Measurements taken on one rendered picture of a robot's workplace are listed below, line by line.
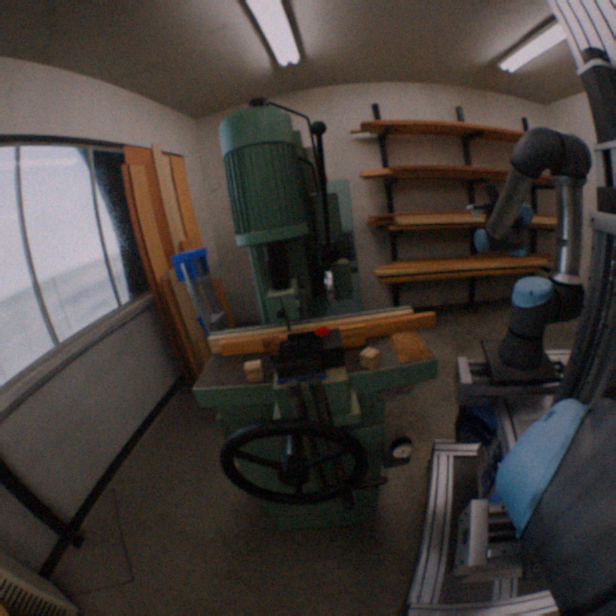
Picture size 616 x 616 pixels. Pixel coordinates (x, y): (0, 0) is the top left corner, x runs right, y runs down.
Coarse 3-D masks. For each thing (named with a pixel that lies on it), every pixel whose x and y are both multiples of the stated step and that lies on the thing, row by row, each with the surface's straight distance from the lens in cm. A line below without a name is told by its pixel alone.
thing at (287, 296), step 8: (296, 280) 74; (288, 288) 65; (296, 288) 69; (272, 296) 62; (280, 296) 62; (288, 296) 62; (296, 296) 63; (272, 304) 63; (280, 304) 63; (288, 304) 62; (296, 304) 63; (272, 312) 64; (288, 312) 63; (296, 312) 63; (272, 320) 64; (280, 320) 64
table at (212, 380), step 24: (384, 336) 73; (216, 360) 76; (240, 360) 72; (264, 360) 69; (384, 360) 63; (432, 360) 64; (216, 384) 66; (240, 384) 63; (264, 384) 60; (360, 384) 61; (384, 384) 63
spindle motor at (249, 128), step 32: (224, 128) 63; (256, 128) 59; (288, 128) 63; (224, 160) 63; (256, 160) 57; (288, 160) 60; (256, 192) 56; (288, 192) 58; (256, 224) 56; (288, 224) 57
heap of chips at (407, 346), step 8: (392, 336) 70; (400, 336) 68; (408, 336) 67; (416, 336) 68; (392, 344) 68; (400, 344) 65; (408, 344) 64; (416, 344) 65; (424, 344) 66; (400, 352) 64; (408, 352) 63; (416, 352) 63; (424, 352) 64; (400, 360) 63; (408, 360) 63
